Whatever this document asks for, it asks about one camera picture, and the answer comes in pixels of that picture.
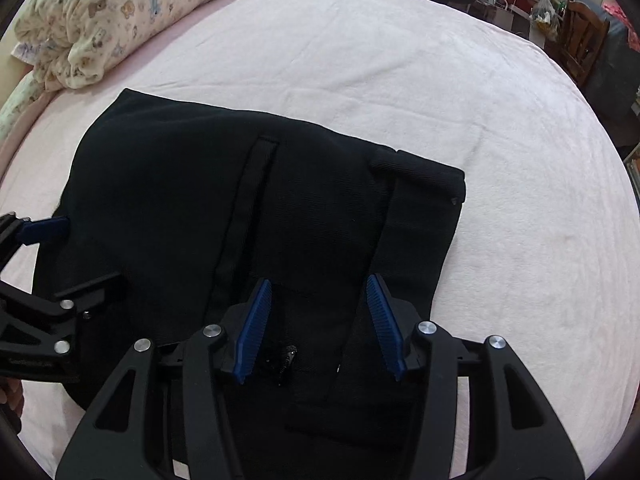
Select black pants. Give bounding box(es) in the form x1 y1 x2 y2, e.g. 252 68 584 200
31 86 468 480

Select person's right hand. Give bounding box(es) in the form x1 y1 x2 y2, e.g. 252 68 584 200
0 377 25 434

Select floral pillow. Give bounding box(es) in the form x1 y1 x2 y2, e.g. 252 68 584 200
1 72 47 142

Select pink bed sheet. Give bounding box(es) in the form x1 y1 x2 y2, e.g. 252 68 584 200
1 0 639 472

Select floral rolled duvet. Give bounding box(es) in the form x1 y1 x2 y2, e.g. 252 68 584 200
15 0 212 91

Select wooden chair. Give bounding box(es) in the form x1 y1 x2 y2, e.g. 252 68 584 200
558 0 610 88

